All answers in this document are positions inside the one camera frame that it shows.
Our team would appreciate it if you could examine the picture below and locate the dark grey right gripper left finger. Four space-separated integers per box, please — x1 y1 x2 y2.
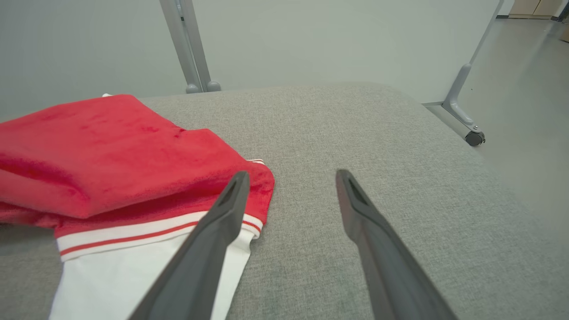
129 171 251 320

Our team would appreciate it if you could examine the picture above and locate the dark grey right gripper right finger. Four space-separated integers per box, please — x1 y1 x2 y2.
336 169 458 320

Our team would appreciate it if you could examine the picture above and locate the red jersey with white sleeves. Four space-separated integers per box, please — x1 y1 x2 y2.
0 93 276 320

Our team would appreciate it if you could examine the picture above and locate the grey partition foot with caster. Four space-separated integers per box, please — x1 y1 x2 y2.
422 0 507 147

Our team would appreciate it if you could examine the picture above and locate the beige wooden cabinet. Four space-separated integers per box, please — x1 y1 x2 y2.
509 0 566 20

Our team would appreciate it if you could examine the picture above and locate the grey double partition post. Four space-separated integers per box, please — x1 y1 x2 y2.
159 0 222 94

